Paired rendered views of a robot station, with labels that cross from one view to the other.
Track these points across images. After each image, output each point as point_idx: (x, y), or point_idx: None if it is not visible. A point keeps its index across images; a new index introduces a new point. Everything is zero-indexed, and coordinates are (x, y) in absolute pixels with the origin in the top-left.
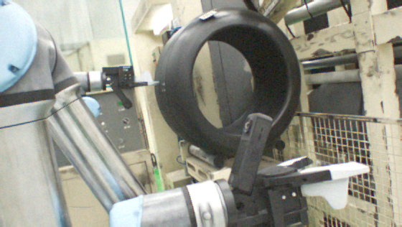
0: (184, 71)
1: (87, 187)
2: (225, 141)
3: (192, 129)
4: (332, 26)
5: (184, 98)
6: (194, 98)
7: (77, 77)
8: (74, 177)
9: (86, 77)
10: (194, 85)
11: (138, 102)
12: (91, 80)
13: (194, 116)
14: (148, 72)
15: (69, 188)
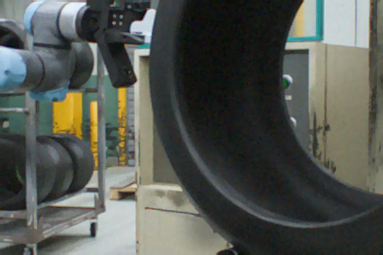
0: (163, 20)
1: (188, 238)
2: (226, 216)
3: (169, 162)
4: None
5: (156, 84)
6: (171, 88)
7: (46, 12)
8: (173, 210)
9: (56, 13)
10: (374, 64)
11: (309, 87)
12: (61, 20)
13: (167, 129)
14: (153, 15)
15: (162, 228)
